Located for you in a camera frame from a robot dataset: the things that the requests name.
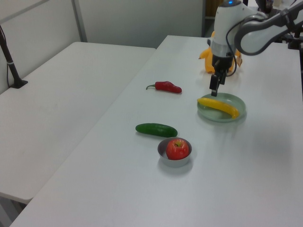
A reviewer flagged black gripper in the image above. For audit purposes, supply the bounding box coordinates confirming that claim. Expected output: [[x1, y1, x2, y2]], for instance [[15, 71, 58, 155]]
[[209, 54, 234, 97]]

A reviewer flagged yellow toy banana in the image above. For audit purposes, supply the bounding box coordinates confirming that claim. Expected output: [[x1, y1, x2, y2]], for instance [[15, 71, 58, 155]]
[[197, 97, 241, 119]]

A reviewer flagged pale green plastic plate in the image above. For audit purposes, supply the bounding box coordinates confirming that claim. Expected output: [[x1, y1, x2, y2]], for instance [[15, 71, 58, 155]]
[[196, 93, 246, 122]]

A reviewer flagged orange plush dinosaur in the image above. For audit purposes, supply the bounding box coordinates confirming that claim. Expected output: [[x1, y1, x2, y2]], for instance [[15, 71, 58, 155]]
[[198, 30, 243, 75]]

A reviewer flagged red toy chili pepper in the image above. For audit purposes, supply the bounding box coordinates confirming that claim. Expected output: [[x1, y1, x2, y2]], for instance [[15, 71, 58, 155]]
[[145, 81, 183, 94]]

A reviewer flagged green toy cucumber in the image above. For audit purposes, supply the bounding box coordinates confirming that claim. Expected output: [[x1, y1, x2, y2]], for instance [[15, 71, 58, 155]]
[[135, 122, 178, 138]]

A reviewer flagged red toy apple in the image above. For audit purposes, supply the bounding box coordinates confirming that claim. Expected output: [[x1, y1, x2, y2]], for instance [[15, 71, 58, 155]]
[[165, 139, 189, 160]]

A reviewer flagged small metal bowl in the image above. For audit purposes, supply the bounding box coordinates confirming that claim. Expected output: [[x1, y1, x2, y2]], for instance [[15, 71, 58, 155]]
[[157, 137, 193, 168]]

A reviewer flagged black pole with base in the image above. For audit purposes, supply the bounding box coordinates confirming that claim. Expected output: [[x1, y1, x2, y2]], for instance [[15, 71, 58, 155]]
[[0, 25, 28, 89]]

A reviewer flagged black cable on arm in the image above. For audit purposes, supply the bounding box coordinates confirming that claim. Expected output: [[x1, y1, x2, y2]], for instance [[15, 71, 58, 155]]
[[225, 20, 238, 77]]

